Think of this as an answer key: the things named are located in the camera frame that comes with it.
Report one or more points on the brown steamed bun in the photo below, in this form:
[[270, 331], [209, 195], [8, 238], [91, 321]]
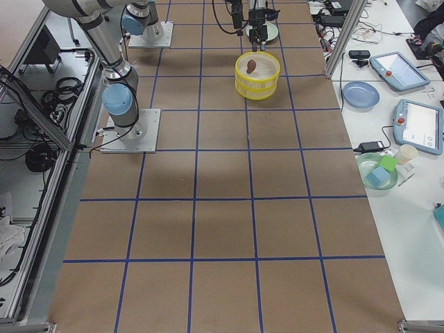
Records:
[[251, 66]]

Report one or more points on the light green plate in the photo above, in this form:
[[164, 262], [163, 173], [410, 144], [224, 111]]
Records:
[[272, 33]]

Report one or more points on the upper teach pendant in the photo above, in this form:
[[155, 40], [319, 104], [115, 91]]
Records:
[[398, 72]]

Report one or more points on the green bowl with blocks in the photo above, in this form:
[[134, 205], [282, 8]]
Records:
[[373, 174]]

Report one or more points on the black webcam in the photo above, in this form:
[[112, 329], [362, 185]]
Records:
[[359, 57]]

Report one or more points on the blue plate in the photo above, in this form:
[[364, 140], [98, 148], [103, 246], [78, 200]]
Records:
[[361, 95]]

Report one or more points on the paper cup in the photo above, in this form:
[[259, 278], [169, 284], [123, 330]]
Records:
[[406, 153]]

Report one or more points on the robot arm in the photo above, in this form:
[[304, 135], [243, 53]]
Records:
[[89, 17], [130, 27]]

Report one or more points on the lower teach pendant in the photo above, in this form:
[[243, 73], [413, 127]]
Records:
[[419, 125]]

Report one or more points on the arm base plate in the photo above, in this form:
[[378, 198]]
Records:
[[142, 138], [158, 35]]

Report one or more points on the aluminium frame post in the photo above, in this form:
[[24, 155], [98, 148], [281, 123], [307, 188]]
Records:
[[349, 25]]

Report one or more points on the yellow steamer layer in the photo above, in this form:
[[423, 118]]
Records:
[[266, 73], [253, 93]]

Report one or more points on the teach pendant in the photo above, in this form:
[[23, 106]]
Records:
[[419, 125], [398, 72]]

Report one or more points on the black power adapter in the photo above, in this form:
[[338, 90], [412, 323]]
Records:
[[370, 147]]

